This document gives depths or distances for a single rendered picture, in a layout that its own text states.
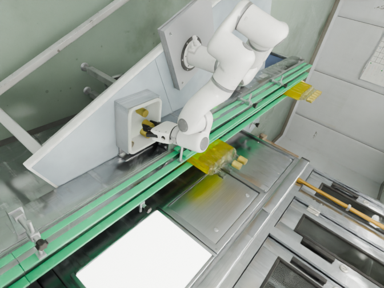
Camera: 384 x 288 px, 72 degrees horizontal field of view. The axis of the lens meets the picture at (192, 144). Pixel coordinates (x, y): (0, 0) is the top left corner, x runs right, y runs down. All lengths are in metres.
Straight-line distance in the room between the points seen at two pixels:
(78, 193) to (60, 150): 0.17
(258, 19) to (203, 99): 0.27
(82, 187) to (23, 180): 0.46
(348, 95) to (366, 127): 0.84
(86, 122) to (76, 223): 0.36
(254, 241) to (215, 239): 0.18
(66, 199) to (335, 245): 1.19
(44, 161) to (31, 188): 0.43
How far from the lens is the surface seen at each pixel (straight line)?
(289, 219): 1.45
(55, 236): 1.01
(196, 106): 0.82
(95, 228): 1.08
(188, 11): 1.18
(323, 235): 1.48
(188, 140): 0.93
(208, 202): 1.30
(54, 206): 1.06
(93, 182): 1.11
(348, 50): 6.91
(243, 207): 1.33
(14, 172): 1.55
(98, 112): 1.04
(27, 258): 0.99
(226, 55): 0.79
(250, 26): 0.85
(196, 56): 1.19
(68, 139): 1.02
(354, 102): 7.13
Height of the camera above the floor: 1.49
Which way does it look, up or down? 26 degrees down
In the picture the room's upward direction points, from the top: 121 degrees clockwise
